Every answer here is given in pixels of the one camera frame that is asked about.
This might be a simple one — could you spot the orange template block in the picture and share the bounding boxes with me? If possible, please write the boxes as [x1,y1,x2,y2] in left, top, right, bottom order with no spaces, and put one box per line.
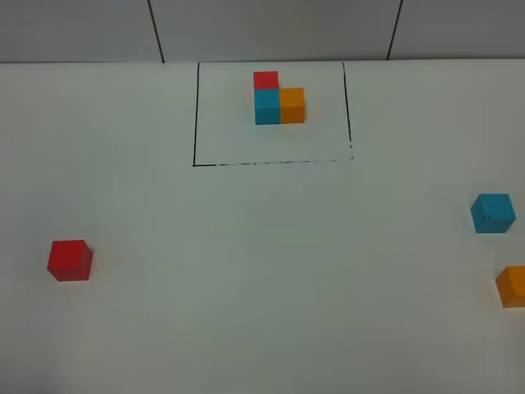
[279,88,306,124]

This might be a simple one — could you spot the red template block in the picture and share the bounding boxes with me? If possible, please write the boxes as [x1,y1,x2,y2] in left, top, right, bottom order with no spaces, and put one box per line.
[253,71,279,90]

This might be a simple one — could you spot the blue template block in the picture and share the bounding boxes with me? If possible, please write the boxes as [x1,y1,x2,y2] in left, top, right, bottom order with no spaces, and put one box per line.
[254,89,281,125]

